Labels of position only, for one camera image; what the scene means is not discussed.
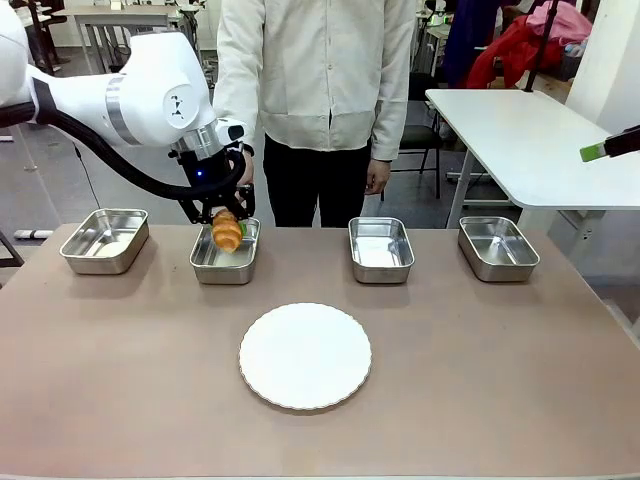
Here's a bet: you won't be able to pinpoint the person's left hand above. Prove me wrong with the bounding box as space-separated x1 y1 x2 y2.
363 159 390 197

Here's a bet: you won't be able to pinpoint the steel rectangular container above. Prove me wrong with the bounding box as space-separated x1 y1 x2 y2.
347 215 416 285
457 215 542 284
189 215 262 286
59 208 151 276

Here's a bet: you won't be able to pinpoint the person's cream button shirt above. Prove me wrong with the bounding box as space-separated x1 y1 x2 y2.
211 0 419 163

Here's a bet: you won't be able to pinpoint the person's black trousers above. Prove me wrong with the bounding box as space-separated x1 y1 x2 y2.
261 131 374 229

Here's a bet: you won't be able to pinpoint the large white side table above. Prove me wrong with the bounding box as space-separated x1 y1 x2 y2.
424 87 640 214

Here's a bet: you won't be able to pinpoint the black chair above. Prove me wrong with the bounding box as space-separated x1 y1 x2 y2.
398 71 445 202

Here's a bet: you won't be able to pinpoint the black cable sleeve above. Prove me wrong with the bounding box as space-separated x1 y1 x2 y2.
0 99 254 206

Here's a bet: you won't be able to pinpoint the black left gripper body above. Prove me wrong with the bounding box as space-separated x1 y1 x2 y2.
175 144 242 214

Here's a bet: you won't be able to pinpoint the person's right hand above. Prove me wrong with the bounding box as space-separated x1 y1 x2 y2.
234 147 255 204

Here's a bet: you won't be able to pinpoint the grey background desk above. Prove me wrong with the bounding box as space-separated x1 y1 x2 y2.
63 3 181 76

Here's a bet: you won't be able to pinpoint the dark blue garment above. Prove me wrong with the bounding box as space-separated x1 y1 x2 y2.
441 0 503 89

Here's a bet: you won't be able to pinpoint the black stand pole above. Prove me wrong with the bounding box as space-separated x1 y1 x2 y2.
523 0 561 94

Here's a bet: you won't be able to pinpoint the white scalloped plate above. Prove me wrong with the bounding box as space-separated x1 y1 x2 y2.
238 301 373 412

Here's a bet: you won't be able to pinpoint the red jacket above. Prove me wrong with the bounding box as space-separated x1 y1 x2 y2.
466 13 569 91

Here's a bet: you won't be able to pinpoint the golden croissant bread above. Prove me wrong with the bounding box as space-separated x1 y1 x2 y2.
210 209 244 254

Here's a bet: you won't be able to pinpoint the pink cloth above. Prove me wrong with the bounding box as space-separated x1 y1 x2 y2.
526 0 594 49

